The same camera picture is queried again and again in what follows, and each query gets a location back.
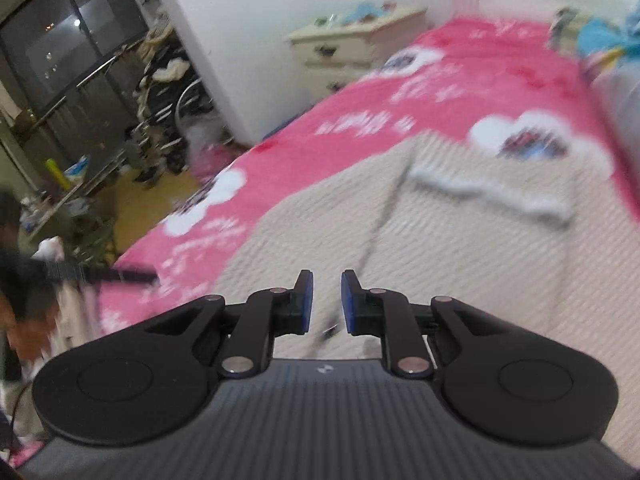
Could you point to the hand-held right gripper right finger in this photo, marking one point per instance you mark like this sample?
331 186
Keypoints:
348 305

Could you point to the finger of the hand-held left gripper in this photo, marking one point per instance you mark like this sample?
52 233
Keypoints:
100 274

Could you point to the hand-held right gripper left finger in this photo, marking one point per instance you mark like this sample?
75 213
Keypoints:
306 305

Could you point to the beige houndstooth jacket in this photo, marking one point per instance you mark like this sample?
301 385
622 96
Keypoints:
475 260

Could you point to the person's left forearm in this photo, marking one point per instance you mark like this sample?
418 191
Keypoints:
25 330

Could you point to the cluttered clothes rack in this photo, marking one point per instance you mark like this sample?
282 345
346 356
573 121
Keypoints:
165 90

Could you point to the cluttered low table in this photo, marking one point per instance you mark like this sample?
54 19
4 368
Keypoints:
90 175

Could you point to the yellow-green bottle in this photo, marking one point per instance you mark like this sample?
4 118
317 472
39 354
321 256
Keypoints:
55 172

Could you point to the pink floral blanket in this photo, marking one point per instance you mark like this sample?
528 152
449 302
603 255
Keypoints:
350 110

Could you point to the glass sliding door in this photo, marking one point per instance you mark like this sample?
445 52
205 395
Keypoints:
75 25

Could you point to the cream nightstand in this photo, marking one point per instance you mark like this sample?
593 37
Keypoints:
350 45

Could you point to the blue cloth bundle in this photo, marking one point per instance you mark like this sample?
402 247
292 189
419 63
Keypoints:
370 10

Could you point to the pink grey blue quilt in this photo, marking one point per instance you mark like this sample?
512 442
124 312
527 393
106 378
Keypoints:
620 100

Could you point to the green plaid pillow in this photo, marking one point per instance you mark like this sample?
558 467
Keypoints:
565 27

